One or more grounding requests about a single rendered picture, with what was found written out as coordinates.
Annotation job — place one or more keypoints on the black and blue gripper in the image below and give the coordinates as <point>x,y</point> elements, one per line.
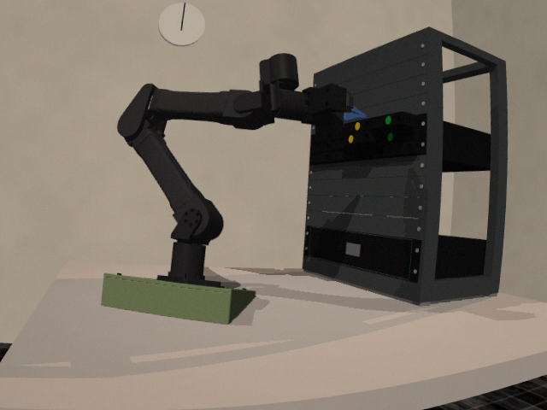
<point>337,127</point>

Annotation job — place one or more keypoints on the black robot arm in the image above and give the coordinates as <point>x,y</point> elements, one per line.
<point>198,219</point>

